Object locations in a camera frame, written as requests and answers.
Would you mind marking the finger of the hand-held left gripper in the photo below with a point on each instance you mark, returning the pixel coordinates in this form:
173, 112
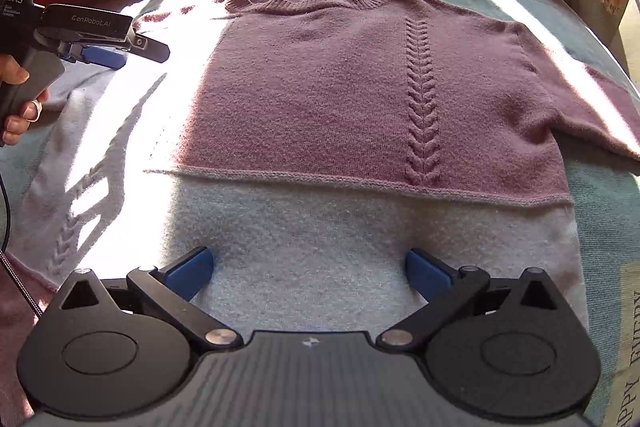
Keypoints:
150, 49
102, 57

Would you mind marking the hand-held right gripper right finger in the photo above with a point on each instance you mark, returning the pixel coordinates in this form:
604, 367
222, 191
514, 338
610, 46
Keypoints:
425, 272

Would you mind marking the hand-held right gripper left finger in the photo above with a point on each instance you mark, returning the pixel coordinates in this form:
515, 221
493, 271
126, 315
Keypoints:
192, 272

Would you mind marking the pink and white sweater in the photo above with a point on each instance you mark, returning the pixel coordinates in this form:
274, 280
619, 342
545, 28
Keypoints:
325, 97

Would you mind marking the person's left hand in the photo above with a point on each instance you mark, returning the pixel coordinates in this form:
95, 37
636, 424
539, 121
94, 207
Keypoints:
15, 127

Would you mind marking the green plaid bed sheet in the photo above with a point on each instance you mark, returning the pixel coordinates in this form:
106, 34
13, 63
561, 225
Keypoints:
600, 217

